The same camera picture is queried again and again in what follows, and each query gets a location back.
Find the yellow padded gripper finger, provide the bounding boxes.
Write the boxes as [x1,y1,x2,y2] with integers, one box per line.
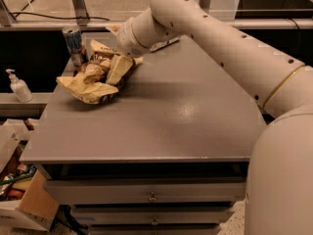
[106,23,121,36]
[106,55,133,85]

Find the brown sea salt chip bag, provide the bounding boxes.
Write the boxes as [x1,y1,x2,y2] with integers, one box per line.
[57,39,143,105]

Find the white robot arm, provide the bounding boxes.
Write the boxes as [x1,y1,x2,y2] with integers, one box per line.
[115,0,313,235]

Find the blue silver redbull can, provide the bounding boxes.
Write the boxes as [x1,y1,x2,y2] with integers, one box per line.
[62,25,88,68]

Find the clear plastic water bottle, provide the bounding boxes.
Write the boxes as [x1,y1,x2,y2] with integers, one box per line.
[150,36,180,52]

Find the grey drawer cabinet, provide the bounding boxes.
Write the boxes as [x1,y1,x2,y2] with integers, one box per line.
[22,37,265,235]

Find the white pump dispenser bottle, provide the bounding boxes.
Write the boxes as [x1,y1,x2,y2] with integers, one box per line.
[6,69,33,103]

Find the top drawer knob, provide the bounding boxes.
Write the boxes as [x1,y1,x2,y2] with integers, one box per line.
[148,193,157,203]

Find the drawer knob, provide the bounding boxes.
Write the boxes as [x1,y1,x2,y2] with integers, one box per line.
[148,193,157,203]
[151,218,158,226]

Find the cardboard box with items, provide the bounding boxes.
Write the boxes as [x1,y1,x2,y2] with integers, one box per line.
[0,118,59,231]

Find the black cable on ledge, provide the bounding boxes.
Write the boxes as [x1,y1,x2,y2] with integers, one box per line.
[9,11,112,22]

